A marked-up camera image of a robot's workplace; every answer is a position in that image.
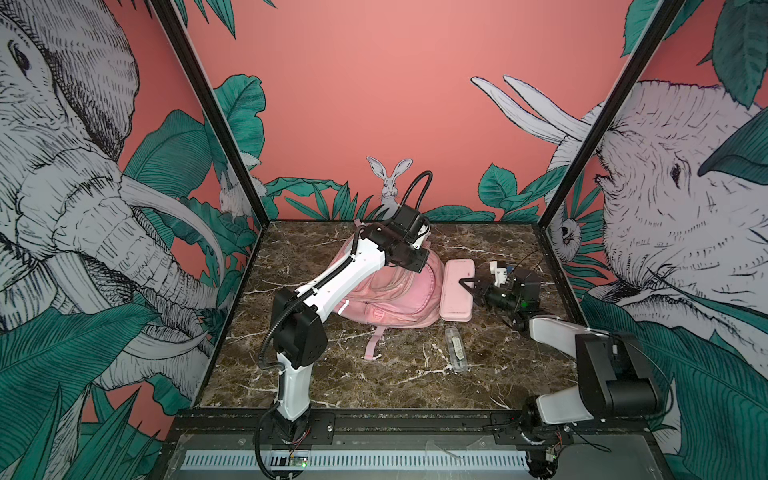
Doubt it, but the pink pencil case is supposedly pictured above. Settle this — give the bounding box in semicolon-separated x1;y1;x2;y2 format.
439;259;475;322

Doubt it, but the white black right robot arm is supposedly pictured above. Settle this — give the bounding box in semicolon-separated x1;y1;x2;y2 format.
447;269;663;444

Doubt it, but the black corner frame post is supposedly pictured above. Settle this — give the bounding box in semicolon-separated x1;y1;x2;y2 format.
538;0;685;229
150;0;270;227

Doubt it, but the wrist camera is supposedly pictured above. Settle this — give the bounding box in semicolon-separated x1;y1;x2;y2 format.
389;204;430;249
489;261;515;289

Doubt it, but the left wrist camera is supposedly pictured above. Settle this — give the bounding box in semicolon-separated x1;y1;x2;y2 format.
389;204;430;249

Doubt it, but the black front mounting rail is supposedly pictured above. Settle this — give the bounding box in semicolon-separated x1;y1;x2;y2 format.
166;408;645;448

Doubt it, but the clear plastic small case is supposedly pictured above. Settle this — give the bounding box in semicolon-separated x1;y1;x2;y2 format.
445;326;469;373

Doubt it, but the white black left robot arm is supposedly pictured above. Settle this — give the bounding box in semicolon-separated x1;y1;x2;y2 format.
257;216;442;443

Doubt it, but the black left corner frame post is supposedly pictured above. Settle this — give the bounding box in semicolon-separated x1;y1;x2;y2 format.
150;0;270;227

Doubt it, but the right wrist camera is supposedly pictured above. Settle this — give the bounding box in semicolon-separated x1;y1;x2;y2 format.
489;261;515;289

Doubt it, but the black right corner frame post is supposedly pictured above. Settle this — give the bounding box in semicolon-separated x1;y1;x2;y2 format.
538;0;685;229

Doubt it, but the white perforated cable tray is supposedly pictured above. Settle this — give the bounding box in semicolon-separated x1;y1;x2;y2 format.
180;450;528;472

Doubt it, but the pink student backpack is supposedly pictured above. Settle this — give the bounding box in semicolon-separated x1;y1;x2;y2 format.
334;249;444;360

